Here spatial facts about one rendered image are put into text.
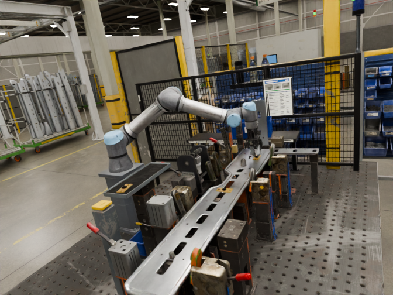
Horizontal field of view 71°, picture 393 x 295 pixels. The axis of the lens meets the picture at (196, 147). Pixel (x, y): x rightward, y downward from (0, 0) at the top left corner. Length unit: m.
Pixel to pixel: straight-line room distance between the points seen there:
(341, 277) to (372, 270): 0.14
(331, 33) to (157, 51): 2.32
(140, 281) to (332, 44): 1.90
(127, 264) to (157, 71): 3.14
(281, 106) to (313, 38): 5.78
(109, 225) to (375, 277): 1.12
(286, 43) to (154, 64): 4.85
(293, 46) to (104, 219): 7.34
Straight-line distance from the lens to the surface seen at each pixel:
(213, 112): 1.55
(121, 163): 1.72
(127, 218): 1.83
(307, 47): 8.01
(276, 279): 1.39
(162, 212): 1.22
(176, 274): 1.01
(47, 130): 9.14
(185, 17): 6.00
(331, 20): 2.25
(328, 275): 1.43
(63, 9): 8.51
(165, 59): 3.83
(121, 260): 1.10
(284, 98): 2.28
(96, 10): 9.40
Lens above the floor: 1.65
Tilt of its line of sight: 17 degrees down
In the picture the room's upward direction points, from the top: 9 degrees counter-clockwise
